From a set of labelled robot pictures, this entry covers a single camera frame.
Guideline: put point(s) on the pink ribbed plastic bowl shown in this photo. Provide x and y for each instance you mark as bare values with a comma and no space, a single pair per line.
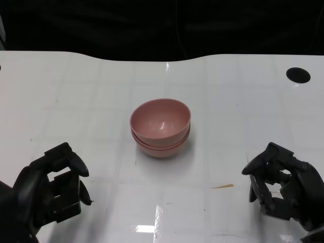
159,143
159,119
159,153

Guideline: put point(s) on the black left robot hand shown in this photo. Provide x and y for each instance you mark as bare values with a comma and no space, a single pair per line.
25,200

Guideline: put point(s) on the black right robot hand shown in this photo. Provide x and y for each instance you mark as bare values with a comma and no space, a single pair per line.
308,197

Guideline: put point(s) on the thin orange sliver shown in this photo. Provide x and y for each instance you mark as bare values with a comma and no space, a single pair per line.
224,186

